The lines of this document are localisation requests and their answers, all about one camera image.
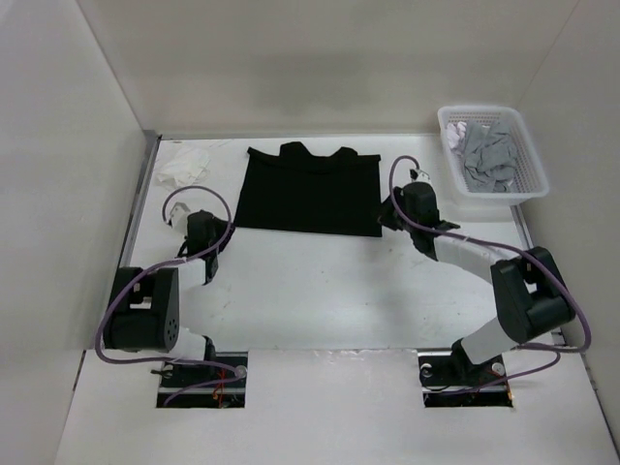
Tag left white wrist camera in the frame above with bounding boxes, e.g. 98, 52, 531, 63
165, 201, 191, 234

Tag white folded tank top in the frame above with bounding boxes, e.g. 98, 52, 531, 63
155, 146, 210, 189

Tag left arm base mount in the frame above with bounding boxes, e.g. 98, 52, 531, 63
151, 362, 247, 410

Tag white plastic basket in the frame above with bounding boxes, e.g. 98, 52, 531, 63
437, 105, 549, 208

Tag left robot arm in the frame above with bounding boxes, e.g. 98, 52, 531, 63
96, 210, 234, 387

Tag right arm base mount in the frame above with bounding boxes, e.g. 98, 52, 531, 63
418, 353, 512, 408

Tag black tank top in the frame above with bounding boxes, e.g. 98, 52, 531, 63
234, 141, 382, 237

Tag pale pink tank top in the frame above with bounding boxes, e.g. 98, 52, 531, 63
446, 121, 468, 152

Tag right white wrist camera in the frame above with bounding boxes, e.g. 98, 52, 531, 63
409, 168, 431, 185

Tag grey tank top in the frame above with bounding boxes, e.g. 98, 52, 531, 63
461, 119, 518, 194

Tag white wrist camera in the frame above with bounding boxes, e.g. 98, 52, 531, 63
165, 201, 191, 234
409, 168, 431, 185

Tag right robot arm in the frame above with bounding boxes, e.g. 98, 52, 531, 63
378, 181, 576, 386

